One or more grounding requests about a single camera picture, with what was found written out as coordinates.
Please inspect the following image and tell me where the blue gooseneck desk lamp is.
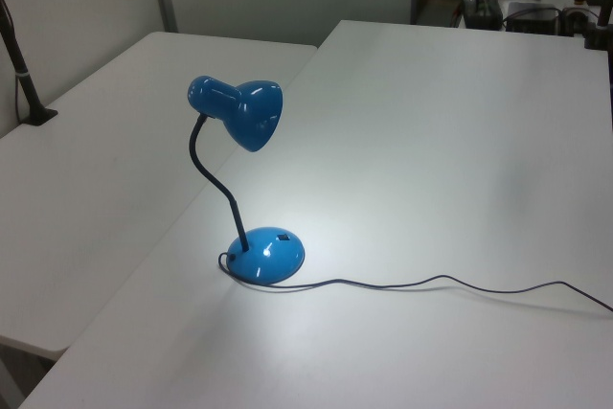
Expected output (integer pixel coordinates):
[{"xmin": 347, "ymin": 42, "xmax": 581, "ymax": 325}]
[{"xmin": 185, "ymin": 74, "xmax": 307, "ymax": 285}]

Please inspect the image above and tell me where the black electronic device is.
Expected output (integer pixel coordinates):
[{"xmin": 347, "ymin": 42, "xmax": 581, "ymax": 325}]
[{"xmin": 502, "ymin": 1, "xmax": 562, "ymax": 35}]

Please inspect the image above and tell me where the black pole with table clamp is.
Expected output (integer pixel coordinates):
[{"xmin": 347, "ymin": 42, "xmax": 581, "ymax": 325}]
[{"xmin": 0, "ymin": 0, "xmax": 59, "ymax": 126}]

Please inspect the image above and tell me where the dark stand clamp with pole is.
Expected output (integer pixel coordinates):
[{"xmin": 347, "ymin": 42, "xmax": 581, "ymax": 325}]
[{"xmin": 582, "ymin": 0, "xmax": 613, "ymax": 52}]

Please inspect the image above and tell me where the thin black lamp power cord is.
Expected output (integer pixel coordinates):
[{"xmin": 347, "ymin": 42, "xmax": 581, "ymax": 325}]
[{"xmin": 216, "ymin": 250, "xmax": 613, "ymax": 313}]

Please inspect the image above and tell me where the black box with green cables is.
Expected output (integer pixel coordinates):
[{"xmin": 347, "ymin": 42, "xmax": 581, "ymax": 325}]
[{"xmin": 461, "ymin": 0, "xmax": 505, "ymax": 31}]

